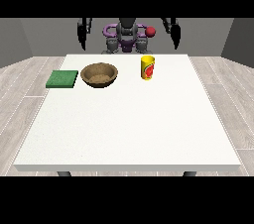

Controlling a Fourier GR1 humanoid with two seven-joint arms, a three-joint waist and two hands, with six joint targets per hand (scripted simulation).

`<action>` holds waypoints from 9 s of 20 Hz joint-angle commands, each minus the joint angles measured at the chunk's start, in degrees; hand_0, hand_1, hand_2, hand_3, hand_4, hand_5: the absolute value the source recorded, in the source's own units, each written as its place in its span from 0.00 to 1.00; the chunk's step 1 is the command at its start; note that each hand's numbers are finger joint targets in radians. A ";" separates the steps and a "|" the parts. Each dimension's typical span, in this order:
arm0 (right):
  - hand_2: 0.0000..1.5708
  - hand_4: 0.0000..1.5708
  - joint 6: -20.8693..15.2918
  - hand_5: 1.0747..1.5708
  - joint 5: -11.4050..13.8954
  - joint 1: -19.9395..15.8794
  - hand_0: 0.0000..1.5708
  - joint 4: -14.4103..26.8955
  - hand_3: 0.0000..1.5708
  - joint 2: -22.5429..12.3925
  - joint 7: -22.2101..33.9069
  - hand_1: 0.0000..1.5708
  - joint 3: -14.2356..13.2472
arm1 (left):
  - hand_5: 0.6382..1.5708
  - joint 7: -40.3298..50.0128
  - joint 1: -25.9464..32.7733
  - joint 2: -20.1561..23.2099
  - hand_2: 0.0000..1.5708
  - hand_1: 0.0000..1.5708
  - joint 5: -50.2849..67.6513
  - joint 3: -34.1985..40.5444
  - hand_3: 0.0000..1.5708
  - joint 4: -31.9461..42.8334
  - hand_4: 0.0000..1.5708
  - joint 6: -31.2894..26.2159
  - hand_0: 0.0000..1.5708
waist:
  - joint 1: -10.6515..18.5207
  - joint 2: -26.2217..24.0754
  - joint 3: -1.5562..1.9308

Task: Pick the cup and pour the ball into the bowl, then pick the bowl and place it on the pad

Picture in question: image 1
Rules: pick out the yellow cup with melon print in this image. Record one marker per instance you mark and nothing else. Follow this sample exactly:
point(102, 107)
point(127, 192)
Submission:
point(147, 67)

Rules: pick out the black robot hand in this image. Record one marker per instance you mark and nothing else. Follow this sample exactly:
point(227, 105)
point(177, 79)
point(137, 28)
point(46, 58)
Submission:
point(176, 34)
point(81, 34)

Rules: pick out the dark table leg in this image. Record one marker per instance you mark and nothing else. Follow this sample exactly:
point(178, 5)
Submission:
point(190, 173)
point(64, 173)

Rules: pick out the grey robot trunk purple rings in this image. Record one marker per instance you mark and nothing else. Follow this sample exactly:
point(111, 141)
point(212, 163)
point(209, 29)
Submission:
point(125, 38)

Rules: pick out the green square pad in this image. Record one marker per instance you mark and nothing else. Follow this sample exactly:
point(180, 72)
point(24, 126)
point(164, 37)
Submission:
point(62, 79)

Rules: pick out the small red ball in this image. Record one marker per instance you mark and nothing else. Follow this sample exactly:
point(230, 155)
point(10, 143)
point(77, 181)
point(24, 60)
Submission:
point(150, 31)

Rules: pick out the brown wooden bowl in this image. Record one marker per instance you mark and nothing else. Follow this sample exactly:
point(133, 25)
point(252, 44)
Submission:
point(99, 75)

